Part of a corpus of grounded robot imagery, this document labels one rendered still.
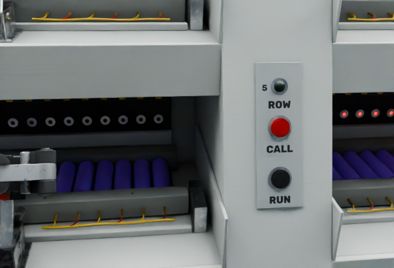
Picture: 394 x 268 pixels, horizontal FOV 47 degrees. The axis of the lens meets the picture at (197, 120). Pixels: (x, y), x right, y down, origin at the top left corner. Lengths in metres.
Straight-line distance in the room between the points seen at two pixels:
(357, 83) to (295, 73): 0.06
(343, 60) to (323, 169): 0.09
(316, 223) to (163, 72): 0.18
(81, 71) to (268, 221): 0.20
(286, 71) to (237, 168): 0.09
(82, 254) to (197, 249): 0.10
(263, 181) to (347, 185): 0.13
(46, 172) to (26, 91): 0.13
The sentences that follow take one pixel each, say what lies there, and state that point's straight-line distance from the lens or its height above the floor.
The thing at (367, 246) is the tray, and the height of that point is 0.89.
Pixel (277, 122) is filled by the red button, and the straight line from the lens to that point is 0.38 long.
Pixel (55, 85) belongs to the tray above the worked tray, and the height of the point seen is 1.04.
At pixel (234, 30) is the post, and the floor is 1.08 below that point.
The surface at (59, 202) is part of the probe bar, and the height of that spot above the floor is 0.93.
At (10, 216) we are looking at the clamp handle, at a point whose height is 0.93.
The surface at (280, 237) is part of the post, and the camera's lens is 0.41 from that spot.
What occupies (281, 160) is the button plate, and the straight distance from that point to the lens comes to 0.39.
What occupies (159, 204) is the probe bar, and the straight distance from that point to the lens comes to 0.45.
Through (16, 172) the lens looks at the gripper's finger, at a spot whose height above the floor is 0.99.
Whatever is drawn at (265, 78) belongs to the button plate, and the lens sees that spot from 0.38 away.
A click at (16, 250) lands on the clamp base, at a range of 0.41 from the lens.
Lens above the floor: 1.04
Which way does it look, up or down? 4 degrees down
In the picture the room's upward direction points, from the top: 1 degrees counter-clockwise
